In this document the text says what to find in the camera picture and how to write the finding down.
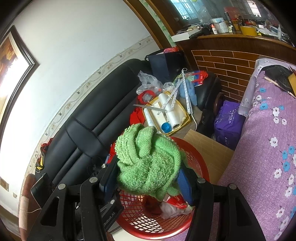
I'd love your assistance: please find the wooden brick-pattern counter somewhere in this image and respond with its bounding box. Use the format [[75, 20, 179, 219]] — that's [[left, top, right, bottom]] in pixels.
[[177, 34, 295, 102]]

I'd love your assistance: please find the red plastic waste basket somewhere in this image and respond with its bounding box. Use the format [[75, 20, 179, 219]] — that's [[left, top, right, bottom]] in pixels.
[[108, 136, 211, 240]]

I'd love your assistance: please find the red white Yantie box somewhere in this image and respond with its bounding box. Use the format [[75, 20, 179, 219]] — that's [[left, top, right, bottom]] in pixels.
[[163, 194, 188, 209]]

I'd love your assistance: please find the purple package on floor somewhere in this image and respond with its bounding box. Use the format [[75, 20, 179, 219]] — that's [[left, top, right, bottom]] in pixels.
[[214, 100, 245, 150]]

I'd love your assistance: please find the green knitted cloth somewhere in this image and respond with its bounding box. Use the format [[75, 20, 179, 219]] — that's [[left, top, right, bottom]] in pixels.
[[115, 123, 187, 201]]

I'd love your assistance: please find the framed wall picture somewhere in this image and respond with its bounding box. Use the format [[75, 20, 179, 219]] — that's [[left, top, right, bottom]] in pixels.
[[1, 26, 39, 136]]

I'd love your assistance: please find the yellow tray with rolls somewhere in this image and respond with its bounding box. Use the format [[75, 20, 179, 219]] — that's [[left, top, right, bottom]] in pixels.
[[142, 91, 192, 136]]

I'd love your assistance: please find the navy shopping bag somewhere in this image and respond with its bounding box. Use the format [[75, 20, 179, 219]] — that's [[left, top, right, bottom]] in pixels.
[[145, 49, 187, 84]]

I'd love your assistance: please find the crumpled purple red bag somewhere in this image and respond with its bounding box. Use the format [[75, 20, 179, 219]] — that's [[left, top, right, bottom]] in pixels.
[[142, 196, 193, 219]]

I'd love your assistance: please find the clear crumpled plastic bag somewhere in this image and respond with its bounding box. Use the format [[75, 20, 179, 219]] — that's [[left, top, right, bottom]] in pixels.
[[136, 71, 163, 95]]

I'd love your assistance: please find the black leather sofa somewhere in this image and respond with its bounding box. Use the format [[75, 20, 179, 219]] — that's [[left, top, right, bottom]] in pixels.
[[30, 58, 223, 204]]

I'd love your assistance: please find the yellow tape roll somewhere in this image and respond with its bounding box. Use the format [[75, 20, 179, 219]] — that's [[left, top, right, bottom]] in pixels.
[[288, 73, 296, 92]]

